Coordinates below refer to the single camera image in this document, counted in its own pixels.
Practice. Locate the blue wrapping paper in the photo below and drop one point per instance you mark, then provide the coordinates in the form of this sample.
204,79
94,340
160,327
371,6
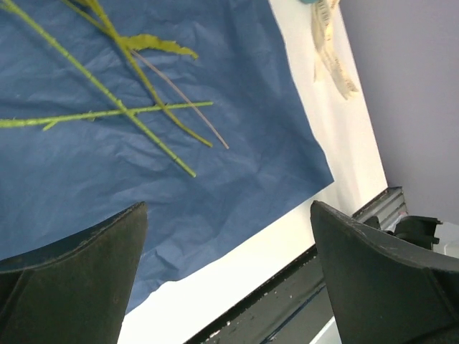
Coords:
263,162

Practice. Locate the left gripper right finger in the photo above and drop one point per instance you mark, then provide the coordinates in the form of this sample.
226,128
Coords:
383,289

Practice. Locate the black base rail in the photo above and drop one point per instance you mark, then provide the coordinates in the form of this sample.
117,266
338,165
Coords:
291,307

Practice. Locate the teal conical vase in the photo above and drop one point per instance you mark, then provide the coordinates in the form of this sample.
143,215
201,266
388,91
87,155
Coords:
308,1

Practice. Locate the cream printed ribbon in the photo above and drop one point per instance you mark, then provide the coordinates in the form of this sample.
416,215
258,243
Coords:
322,13

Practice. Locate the artificial flower bunch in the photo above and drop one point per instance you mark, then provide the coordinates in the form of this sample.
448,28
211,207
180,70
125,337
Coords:
128,46

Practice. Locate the aluminium frame rails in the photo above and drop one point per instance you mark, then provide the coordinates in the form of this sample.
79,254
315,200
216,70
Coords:
385,210

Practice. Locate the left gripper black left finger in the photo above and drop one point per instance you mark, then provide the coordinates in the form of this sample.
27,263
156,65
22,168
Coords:
77,289

